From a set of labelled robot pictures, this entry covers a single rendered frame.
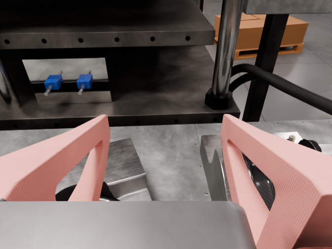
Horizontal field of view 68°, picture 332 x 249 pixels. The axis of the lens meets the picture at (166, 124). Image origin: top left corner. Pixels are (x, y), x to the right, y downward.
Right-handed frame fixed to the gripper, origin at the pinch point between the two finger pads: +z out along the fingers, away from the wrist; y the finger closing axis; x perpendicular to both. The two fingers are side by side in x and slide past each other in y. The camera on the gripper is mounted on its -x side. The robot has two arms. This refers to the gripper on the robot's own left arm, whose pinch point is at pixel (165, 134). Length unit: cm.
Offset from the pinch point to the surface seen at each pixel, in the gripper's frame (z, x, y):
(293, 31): 324, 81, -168
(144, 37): 71, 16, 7
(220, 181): 22.3, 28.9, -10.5
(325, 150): 27.1, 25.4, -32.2
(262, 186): 19.9, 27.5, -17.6
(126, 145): 31.7, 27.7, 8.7
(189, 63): 106, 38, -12
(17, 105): 66, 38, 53
